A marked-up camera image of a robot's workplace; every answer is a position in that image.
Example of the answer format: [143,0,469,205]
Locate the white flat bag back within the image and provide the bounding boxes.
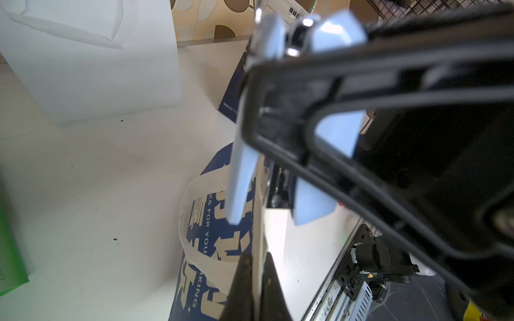
[1,1,182,124]

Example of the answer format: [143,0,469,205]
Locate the light blue stapler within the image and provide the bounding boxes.
[225,9,368,226]

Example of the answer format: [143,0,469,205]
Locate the white green bag right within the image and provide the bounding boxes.
[266,0,317,20]

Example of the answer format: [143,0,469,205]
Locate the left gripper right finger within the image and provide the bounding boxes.
[259,252,293,321]

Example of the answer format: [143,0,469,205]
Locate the blue takeaway bag white handles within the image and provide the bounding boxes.
[169,144,262,320]

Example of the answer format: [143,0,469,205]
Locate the right wire basket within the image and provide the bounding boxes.
[367,0,502,20]

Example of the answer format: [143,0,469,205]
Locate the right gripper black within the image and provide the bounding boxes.
[240,3,513,317]

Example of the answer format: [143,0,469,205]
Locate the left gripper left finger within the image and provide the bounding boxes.
[219,253,254,321]

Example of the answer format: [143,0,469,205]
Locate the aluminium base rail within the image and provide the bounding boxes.
[302,223,373,320]

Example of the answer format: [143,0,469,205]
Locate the dark navy bag right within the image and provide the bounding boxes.
[218,52,247,123]

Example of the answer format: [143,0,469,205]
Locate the green white cool tea bag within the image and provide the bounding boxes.
[0,205,29,296]

